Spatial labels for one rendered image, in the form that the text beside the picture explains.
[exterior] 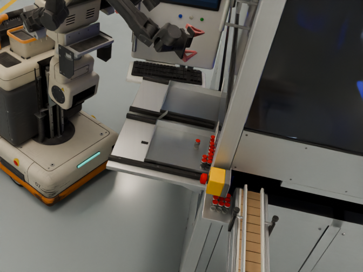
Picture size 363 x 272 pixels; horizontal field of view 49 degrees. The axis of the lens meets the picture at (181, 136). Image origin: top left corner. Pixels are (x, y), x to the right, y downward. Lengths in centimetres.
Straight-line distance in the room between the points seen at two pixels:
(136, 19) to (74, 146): 123
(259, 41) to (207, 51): 121
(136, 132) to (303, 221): 78
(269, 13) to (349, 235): 99
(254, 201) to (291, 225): 25
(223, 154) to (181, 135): 39
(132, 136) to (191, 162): 28
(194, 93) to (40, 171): 100
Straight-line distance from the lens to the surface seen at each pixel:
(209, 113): 194
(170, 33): 149
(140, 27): 153
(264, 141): 138
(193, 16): 228
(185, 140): 175
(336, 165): 148
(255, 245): 139
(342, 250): 185
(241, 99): 128
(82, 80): 219
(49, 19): 176
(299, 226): 171
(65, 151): 252
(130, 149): 166
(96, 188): 268
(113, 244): 242
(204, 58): 239
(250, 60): 121
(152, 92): 200
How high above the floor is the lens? 201
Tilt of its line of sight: 40 degrees down
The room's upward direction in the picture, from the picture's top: 12 degrees clockwise
